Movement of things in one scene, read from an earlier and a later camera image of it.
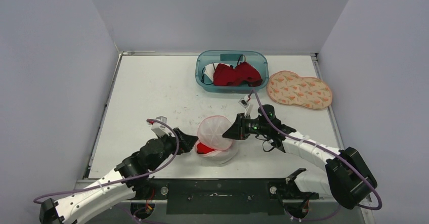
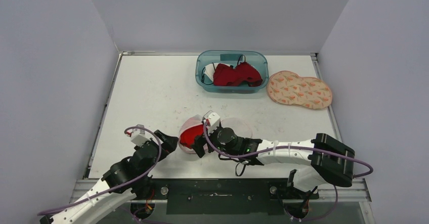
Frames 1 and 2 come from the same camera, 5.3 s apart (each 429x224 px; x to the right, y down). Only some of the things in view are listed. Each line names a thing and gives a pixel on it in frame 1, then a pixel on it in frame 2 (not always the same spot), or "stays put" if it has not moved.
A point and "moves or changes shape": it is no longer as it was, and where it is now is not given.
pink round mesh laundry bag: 210,132 moves or changes shape
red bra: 244,73 stays put
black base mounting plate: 231,196 stays put
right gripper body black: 243,125 → 207,142
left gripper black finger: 186,142 → 169,142
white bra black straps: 209,71 stays put
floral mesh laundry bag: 287,87 stays put
